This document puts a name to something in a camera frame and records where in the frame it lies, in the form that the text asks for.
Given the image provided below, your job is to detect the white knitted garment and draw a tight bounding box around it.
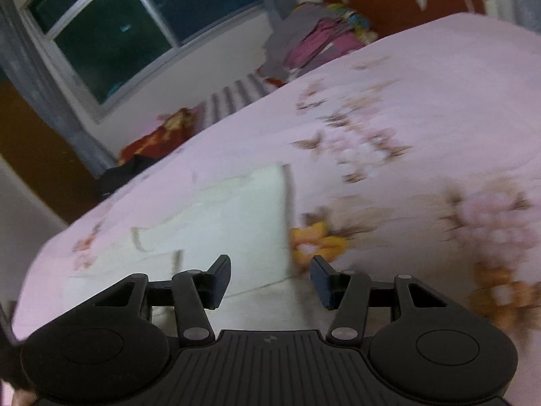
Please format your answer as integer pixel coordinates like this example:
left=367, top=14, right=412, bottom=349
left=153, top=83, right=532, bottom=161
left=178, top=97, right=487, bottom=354
left=63, top=163, right=334, bottom=333

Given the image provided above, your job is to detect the black cloth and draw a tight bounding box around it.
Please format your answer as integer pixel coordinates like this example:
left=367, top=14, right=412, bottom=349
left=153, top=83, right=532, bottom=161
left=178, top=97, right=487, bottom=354
left=95, top=154, right=157, bottom=199

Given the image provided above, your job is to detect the brown wooden wardrobe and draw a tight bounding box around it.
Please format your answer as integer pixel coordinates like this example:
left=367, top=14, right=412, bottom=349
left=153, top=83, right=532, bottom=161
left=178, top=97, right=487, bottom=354
left=0, top=80, right=98, bottom=225

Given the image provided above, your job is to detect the red patterned pillow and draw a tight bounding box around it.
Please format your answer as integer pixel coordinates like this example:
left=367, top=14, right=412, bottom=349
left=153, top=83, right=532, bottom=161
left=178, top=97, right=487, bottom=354
left=118, top=108, right=201, bottom=165

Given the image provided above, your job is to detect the pink floral bed blanket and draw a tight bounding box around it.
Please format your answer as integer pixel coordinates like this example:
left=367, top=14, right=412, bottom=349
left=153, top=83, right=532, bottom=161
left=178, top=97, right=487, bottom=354
left=13, top=13, right=541, bottom=406

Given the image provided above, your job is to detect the striped pillow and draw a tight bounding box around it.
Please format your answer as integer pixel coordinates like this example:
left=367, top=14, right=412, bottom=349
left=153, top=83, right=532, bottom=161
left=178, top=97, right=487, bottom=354
left=198, top=72, right=280, bottom=123

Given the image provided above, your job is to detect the pile of folded clothes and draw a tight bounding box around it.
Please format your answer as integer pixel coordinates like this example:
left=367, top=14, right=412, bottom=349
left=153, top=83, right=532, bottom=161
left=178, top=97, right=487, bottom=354
left=260, top=2, right=379, bottom=87

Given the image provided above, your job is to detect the aluminium frame window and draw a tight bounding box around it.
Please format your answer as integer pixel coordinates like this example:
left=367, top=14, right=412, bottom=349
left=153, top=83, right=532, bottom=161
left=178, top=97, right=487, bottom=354
left=23, top=0, right=275, bottom=113

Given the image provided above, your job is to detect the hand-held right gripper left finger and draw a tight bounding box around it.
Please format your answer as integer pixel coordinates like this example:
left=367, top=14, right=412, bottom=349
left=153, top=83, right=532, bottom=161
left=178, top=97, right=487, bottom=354
left=91, top=255, right=232, bottom=346

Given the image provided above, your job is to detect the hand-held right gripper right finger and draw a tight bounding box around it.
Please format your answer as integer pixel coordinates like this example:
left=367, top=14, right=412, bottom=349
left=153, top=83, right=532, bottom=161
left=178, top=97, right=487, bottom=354
left=310, top=256, right=451, bottom=345

